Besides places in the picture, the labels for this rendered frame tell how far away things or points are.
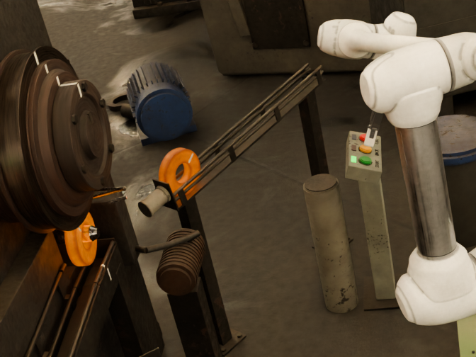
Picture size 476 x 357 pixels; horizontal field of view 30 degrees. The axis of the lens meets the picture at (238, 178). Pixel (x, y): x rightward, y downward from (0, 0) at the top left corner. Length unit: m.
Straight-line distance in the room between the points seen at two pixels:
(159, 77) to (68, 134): 2.50
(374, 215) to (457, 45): 1.05
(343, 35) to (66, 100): 0.86
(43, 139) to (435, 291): 1.04
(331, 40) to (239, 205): 1.51
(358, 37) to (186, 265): 0.86
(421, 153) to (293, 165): 2.04
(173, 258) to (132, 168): 1.78
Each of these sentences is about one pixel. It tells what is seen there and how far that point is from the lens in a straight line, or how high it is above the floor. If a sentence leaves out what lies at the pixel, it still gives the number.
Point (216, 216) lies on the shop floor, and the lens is 3.92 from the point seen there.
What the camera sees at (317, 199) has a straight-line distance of 2.95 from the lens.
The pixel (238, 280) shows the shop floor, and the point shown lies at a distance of 3.49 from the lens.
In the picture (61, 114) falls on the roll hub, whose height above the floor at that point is 1.22.
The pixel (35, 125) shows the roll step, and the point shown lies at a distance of 2.12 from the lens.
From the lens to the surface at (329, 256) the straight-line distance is 3.08.
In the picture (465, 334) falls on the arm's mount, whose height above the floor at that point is 0.37.
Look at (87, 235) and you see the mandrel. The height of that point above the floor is 0.83.
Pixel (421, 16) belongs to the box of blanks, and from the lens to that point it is 4.13.
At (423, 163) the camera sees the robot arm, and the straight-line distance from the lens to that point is 2.18.
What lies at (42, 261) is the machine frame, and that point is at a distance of 2.36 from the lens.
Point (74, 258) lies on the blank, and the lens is 2.40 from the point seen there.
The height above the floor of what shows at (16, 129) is 1.25.
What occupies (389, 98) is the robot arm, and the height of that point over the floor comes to 1.13.
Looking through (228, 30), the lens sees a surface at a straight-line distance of 5.06.
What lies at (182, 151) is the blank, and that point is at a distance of 2.81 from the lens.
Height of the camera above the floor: 2.05
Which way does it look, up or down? 29 degrees down
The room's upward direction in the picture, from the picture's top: 13 degrees counter-clockwise
